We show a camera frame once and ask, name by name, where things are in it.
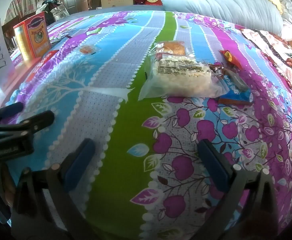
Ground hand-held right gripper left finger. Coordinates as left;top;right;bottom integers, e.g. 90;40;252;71
12;138;96;240

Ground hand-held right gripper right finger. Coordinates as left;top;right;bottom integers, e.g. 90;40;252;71
197;139;280;240

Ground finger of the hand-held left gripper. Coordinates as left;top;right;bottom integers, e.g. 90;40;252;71
0;102;24;124
0;110;55;140

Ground clear puffed rice snack bag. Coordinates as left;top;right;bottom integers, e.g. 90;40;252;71
138;52;226;99

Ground red yellow-striped snack packet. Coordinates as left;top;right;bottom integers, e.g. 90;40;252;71
219;49;244;70

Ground colourful printed bedsheet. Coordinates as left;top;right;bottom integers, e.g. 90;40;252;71
0;6;292;240

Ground blue snack packet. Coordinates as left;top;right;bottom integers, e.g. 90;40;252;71
218;77;254;105

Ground orange cardboard box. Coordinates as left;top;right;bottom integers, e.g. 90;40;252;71
13;11;52;60

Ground small orange candy packet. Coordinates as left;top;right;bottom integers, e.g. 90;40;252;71
80;44;98;55

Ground grey snack packet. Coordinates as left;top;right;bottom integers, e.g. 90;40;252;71
223;70;249;90

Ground plaid arched cloth cover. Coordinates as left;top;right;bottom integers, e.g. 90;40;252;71
5;0;64;24

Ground heap of clothes and bags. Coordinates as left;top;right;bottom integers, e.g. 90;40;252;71
36;0;70;22

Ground clear pastry packet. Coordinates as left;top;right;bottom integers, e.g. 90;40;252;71
154;41;194;57

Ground floral pillow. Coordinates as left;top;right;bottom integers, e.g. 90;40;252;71
241;29;292;110

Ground light blue duvet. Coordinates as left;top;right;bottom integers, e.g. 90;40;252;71
161;0;285;37

